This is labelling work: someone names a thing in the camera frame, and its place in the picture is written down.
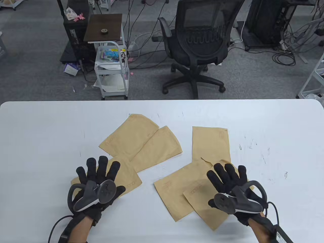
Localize person's left hand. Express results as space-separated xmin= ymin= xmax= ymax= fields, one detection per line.
xmin=72 ymin=156 xmax=126 ymax=227

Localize person's right hand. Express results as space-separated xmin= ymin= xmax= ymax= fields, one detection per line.
xmin=207 ymin=163 xmax=267 ymax=226

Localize tan paper envelope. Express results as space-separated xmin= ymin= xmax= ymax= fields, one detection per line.
xmin=183 ymin=159 xmax=255 ymax=231
xmin=71 ymin=155 xmax=143 ymax=198

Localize stack of tan envelopes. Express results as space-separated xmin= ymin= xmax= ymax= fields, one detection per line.
xmin=99 ymin=114 xmax=231 ymax=222

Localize person's left forearm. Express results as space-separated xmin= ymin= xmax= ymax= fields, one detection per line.
xmin=66 ymin=216 xmax=94 ymax=243

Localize person's right forearm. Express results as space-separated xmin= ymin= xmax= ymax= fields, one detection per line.
xmin=248 ymin=212 xmax=277 ymax=243

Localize grey handheld tracker controller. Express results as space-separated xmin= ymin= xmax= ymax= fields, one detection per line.
xmin=208 ymin=183 xmax=268 ymax=214
xmin=67 ymin=179 xmax=117 ymax=212

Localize white paper sheets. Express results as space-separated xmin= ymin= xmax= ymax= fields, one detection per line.
xmin=101 ymin=75 xmax=126 ymax=92

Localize purple cardboard box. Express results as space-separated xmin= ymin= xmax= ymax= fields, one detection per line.
xmin=63 ymin=63 xmax=79 ymax=76

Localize blue packet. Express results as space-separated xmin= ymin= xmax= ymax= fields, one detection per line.
xmin=102 ymin=49 xmax=119 ymax=61

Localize black computer tower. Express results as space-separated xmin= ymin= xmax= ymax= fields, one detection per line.
xmin=63 ymin=0 xmax=96 ymax=65

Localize black mesh office chair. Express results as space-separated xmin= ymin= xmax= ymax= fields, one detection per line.
xmin=152 ymin=0 xmax=245 ymax=99

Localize dark brown wooden board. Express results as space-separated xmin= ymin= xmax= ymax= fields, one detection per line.
xmin=84 ymin=14 xmax=123 ymax=43

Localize black equipment cabinet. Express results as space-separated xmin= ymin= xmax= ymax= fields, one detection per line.
xmin=245 ymin=0 xmax=297 ymax=49

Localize crumpled clear plastic bag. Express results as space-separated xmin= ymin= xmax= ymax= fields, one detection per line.
xmin=64 ymin=7 xmax=78 ymax=21

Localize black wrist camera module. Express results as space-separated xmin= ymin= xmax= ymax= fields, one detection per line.
xmin=58 ymin=223 xmax=77 ymax=243
xmin=268 ymin=224 xmax=295 ymax=243

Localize white wire utility cart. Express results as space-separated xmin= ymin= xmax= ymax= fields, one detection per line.
xmin=94 ymin=41 xmax=130 ymax=100

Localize coiled black floor cable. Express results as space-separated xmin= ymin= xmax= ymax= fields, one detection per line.
xmin=272 ymin=50 xmax=296 ymax=67

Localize white metal frame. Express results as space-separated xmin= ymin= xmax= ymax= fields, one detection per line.
xmin=297 ymin=52 xmax=324 ymax=99

